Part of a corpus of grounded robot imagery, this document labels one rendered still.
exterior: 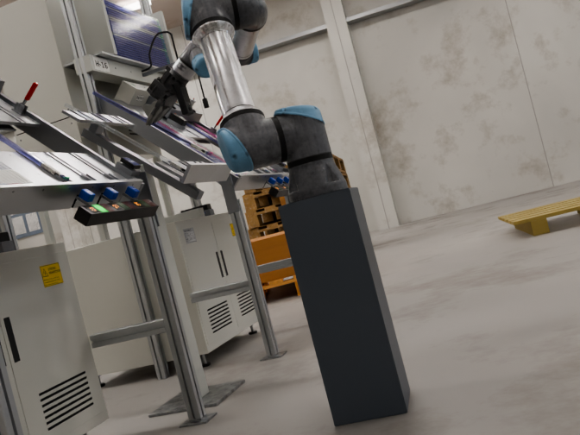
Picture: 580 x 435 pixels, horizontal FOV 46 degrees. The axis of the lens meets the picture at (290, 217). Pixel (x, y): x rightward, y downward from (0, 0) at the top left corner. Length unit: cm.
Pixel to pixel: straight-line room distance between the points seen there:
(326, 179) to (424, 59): 898
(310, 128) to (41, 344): 96
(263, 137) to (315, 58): 913
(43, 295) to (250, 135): 80
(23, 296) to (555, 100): 932
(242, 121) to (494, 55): 908
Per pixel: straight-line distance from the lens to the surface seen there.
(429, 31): 1068
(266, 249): 460
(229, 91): 175
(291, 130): 168
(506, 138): 1052
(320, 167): 168
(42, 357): 205
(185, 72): 239
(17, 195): 161
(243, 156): 166
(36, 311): 206
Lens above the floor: 52
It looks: level
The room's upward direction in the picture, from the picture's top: 15 degrees counter-clockwise
